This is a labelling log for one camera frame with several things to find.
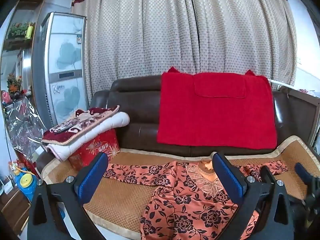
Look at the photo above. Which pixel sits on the brown leather sofa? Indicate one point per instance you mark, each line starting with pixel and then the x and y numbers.
pixel 140 115

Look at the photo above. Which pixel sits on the white pipe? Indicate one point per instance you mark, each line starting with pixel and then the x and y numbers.
pixel 282 83

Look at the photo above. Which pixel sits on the yellow bottle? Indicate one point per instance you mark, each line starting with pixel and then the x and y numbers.
pixel 29 30

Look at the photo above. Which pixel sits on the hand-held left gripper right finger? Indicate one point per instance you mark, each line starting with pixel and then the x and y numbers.
pixel 230 180

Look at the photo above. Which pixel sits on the clear plastic wrap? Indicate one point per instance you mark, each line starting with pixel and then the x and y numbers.
pixel 22 122

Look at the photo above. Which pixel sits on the wooden side cabinet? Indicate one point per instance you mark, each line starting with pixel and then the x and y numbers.
pixel 300 110

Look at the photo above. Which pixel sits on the orange floral shirt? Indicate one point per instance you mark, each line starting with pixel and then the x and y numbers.
pixel 187 205

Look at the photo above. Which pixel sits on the red gift box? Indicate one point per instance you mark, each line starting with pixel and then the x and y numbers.
pixel 100 147

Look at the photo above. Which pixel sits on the black remote control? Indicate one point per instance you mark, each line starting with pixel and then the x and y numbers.
pixel 63 129

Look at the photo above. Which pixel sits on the standing air conditioner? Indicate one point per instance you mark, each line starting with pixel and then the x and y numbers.
pixel 65 55

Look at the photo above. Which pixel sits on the beige dotted curtain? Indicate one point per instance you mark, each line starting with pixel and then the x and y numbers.
pixel 175 30

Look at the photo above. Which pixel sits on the red gift bag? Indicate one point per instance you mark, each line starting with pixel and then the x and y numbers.
pixel 27 163

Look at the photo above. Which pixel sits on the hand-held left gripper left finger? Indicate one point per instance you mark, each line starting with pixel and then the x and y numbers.
pixel 92 177

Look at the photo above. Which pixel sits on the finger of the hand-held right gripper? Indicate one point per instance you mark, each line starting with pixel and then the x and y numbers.
pixel 302 173
pixel 267 175

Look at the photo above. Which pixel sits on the low wooden cabinet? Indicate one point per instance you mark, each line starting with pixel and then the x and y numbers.
pixel 15 210

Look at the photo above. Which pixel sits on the green ornament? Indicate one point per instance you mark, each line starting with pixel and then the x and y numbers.
pixel 17 30

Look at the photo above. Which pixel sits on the blue bag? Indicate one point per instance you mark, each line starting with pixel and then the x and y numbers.
pixel 61 212

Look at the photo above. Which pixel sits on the blue and yellow toy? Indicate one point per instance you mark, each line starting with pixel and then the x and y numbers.
pixel 25 187

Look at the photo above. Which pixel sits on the folded floral quilt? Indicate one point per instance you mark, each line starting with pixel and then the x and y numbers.
pixel 100 127

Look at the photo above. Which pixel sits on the red towel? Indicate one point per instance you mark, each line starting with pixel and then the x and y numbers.
pixel 212 115

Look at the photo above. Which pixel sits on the woven sofa mat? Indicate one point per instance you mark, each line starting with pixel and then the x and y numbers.
pixel 120 200

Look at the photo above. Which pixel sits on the wooden display cabinet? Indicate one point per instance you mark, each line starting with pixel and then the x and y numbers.
pixel 32 0

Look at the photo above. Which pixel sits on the flower arrangement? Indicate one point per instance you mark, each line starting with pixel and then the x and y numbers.
pixel 13 83

